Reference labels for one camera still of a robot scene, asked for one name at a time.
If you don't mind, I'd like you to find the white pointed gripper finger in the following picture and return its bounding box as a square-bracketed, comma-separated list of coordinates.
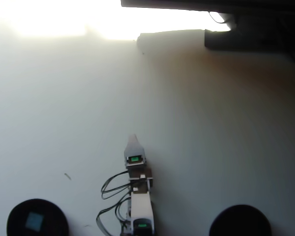
[124, 133, 144, 149]

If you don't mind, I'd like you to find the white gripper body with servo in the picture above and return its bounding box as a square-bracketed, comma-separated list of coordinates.
[124, 147, 153, 179]

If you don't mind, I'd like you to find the blue cube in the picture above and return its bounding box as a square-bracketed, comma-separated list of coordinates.
[25, 211, 45, 232]

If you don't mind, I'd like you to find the black round bowl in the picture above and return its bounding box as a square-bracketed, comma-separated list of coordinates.
[6, 198, 70, 236]
[208, 204, 272, 236]

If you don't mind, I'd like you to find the grey flat slab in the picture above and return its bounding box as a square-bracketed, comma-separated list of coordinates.
[137, 29, 205, 49]

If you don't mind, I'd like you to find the dark overhead bar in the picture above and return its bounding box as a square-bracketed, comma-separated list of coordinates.
[120, 0, 295, 13]

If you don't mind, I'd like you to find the black servo cable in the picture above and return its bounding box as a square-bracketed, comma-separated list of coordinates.
[101, 170, 131, 200]
[96, 196, 132, 235]

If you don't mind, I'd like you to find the black looped cable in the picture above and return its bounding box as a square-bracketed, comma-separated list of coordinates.
[208, 10, 227, 24]

